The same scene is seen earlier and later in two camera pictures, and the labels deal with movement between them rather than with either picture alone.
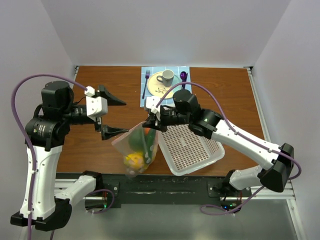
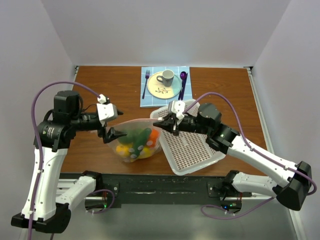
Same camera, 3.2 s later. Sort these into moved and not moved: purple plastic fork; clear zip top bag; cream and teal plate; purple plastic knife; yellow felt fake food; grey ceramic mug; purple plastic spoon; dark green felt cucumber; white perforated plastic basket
Moved: yellow felt fake food; dark green felt cucumber; clear zip top bag
Not moved: white perforated plastic basket; cream and teal plate; purple plastic spoon; purple plastic knife; grey ceramic mug; purple plastic fork
